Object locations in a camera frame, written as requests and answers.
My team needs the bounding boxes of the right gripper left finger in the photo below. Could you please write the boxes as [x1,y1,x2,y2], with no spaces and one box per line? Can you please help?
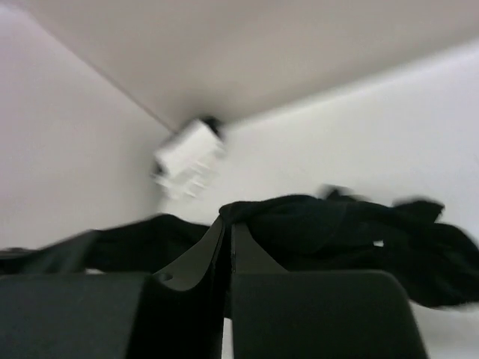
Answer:
[1,219,227,358]

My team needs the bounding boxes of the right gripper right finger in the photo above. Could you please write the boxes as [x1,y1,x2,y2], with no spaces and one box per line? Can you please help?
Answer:
[231,224,427,358]

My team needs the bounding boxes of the black tank top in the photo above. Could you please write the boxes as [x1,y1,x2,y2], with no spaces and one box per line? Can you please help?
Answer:
[1,188,478,307]

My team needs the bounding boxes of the lower folded white tank top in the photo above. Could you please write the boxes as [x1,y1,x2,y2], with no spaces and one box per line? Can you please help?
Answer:
[152,157,221,200]

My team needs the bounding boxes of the folded white tank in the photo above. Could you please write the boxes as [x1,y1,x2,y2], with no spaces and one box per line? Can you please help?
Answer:
[152,157,221,200]
[152,116,224,177]

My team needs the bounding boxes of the upper folded white tank top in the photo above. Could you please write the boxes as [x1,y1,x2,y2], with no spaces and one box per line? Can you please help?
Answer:
[152,116,224,177]

